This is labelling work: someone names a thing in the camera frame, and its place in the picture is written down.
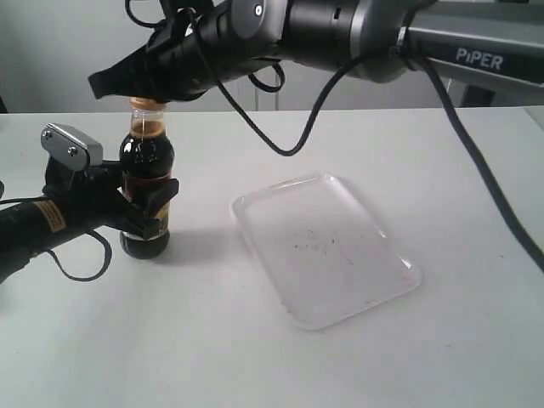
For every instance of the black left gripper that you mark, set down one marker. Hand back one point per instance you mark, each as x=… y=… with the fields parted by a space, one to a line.
x=91 y=198

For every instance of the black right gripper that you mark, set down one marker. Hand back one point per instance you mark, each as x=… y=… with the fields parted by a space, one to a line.
x=198 y=45

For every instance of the soy sauce bottle gold cap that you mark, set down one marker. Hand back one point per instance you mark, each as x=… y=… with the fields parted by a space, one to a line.
x=146 y=155

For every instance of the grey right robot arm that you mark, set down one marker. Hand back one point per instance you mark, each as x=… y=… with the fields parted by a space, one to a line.
x=498 y=46

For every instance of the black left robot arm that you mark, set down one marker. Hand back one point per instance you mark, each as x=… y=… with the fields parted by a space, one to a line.
x=21 y=224

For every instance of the white plastic tray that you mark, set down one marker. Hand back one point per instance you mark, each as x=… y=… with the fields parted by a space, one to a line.
x=324 y=252

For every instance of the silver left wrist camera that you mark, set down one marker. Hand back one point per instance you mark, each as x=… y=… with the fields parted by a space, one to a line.
x=71 y=147

